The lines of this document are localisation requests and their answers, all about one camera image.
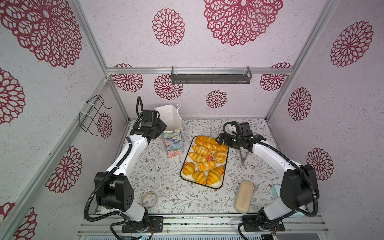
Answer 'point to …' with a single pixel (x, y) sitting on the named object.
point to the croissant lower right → (214, 175)
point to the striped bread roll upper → (201, 150)
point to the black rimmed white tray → (219, 185)
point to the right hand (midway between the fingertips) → (221, 138)
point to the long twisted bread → (210, 143)
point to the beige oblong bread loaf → (244, 196)
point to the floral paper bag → (172, 136)
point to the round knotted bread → (220, 156)
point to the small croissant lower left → (188, 168)
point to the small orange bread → (204, 166)
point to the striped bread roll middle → (197, 158)
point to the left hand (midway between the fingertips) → (164, 125)
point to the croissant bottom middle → (199, 177)
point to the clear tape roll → (149, 200)
